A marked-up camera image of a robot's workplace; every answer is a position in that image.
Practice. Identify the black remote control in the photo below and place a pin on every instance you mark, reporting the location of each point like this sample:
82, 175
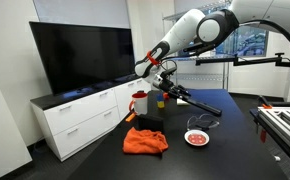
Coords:
204, 106

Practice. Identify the white notepad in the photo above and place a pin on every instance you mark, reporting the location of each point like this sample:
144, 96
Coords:
181, 102

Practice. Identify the metal wire shelf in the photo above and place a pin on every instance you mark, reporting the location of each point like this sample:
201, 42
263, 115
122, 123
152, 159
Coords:
206, 75

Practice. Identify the white drawer cabinet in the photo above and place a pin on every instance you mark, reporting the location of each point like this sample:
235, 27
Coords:
73, 120

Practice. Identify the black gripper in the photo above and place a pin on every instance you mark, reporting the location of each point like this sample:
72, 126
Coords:
166, 85

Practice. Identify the black box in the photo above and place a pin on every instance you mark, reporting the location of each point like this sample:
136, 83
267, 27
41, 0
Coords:
148, 122

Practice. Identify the large black television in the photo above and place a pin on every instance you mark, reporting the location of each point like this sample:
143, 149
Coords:
78, 56

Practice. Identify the blue block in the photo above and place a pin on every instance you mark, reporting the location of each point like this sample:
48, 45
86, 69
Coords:
160, 97

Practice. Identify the clear safety glasses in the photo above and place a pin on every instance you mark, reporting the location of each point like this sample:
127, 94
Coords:
203, 122

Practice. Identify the orange curved block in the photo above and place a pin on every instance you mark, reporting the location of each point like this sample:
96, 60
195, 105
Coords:
165, 95

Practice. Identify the white plate red food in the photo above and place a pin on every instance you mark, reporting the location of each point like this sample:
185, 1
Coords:
196, 137

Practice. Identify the orange marker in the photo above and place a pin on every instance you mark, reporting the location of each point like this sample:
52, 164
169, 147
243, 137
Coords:
130, 117

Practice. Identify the orange cloth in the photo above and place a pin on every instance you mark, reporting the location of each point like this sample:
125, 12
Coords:
144, 142

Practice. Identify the window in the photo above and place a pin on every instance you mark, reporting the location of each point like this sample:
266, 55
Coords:
244, 41

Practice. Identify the aluminium extrusion frame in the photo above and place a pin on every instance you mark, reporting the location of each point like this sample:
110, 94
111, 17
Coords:
274, 118

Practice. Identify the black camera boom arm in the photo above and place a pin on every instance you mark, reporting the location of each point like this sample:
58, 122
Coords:
278, 60

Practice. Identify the yellow block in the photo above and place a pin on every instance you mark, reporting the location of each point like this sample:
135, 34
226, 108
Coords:
161, 104

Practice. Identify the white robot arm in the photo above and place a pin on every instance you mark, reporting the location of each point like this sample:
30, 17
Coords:
211, 30

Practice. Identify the white mug red interior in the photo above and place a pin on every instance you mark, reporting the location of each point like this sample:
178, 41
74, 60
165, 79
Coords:
139, 103

